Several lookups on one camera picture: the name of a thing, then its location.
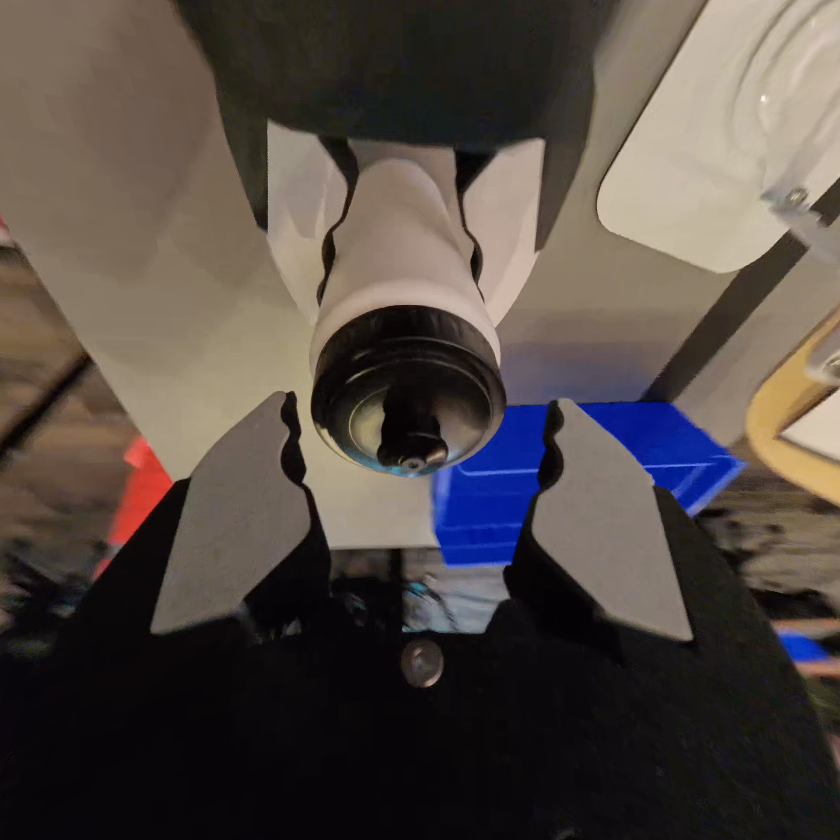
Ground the instruction sheet on wooden board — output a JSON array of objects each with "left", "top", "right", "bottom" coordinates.
[{"left": 745, "top": 315, "right": 840, "bottom": 506}]

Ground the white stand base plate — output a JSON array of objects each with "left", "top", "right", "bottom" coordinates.
[{"left": 596, "top": 0, "right": 840, "bottom": 275}]

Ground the black table leg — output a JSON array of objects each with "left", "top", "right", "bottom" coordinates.
[{"left": 0, "top": 354, "right": 93, "bottom": 460}]

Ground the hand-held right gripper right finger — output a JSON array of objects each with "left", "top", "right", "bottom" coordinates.
[{"left": 505, "top": 398, "right": 694, "bottom": 643}]

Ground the blue plastic bin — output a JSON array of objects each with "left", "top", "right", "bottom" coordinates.
[{"left": 432, "top": 402, "right": 748, "bottom": 568}]

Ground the orange traffic cone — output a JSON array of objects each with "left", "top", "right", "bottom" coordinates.
[{"left": 95, "top": 436, "right": 175, "bottom": 581}]

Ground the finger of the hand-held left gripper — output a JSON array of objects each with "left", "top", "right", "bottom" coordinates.
[
  {"left": 453, "top": 138, "right": 547, "bottom": 329},
  {"left": 266, "top": 121, "right": 359, "bottom": 326}
]

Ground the clear acrylic stand support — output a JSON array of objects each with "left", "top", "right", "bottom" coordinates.
[{"left": 731, "top": 0, "right": 840, "bottom": 244}]

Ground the white plastic bottle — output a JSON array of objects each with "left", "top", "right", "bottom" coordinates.
[{"left": 308, "top": 141, "right": 503, "bottom": 368}]

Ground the black bottle lid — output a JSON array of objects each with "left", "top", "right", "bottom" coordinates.
[{"left": 310, "top": 305, "right": 508, "bottom": 478}]

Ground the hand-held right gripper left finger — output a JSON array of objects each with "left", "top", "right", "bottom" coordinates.
[{"left": 151, "top": 392, "right": 331, "bottom": 636}]

